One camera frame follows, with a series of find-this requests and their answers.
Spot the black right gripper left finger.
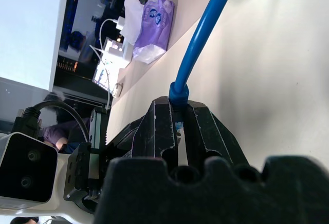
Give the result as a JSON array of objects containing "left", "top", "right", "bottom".
[{"left": 107, "top": 96, "right": 178, "bottom": 167}]

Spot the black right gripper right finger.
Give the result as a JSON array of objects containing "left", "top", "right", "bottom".
[{"left": 182, "top": 100, "right": 250, "bottom": 171}]

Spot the blue cable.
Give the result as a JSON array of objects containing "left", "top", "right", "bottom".
[{"left": 168, "top": 0, "right": 241, "bottom": 114}]

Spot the white charger plug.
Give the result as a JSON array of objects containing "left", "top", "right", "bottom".
[{"left": 116, "top": 15, "right": 127, "bottom": 34}]

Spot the person in purple shirt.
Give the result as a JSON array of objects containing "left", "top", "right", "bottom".
[{"left": 42, "top": 92, "right": 91, "bottom": 155}]

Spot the small white round device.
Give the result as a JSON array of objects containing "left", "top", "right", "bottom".
[{"left": 113, "top": 82, "right": 124, "bottom": 99}]

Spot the tablet with lit screen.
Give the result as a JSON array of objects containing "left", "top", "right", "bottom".
[{"left": 92, "top": 59, "right": 122, "bottom": 91}]

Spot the white box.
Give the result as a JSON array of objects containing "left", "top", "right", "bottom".
[{"left": 104, "top": 37, "right": 133, "bottom": 69}]

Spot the purple tissue pack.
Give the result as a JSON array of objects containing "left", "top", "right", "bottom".
[{"left": 132, "top": 0, "right": 175, "bottom": 64}]

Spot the white tissue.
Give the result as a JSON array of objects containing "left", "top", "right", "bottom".
[{"left": 120, "top": 0, "right": 145, "bottom": 46}]

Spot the white camera module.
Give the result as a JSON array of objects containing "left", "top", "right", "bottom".
[{"left": 0, "top": 130, "right": 96, "bottom": 217}]

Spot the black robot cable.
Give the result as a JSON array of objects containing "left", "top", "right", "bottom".
[{"left": 10, "top": 100, "right": 90, "bottom": 143}]

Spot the white charging cable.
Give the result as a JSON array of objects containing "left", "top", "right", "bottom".
[{"left": 89, "top": 17, "right": 119, "bottom": 109}]

